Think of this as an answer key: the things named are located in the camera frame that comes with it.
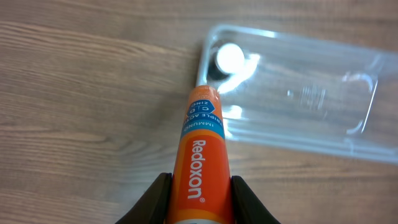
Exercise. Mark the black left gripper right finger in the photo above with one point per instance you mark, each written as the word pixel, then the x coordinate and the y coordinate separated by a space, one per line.
pixel 247 207

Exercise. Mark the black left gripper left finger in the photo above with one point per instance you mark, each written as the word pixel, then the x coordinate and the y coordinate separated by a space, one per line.
pixel 151 208

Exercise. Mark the orange Redoxon tube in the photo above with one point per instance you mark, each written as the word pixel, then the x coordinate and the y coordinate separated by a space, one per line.
pixel 201 181

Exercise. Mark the dark bottle white cap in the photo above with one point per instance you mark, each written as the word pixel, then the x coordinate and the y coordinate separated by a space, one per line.
pixel 227 60

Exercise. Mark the clear plastic container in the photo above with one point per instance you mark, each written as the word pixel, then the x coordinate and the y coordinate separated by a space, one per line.
pixel 307 94

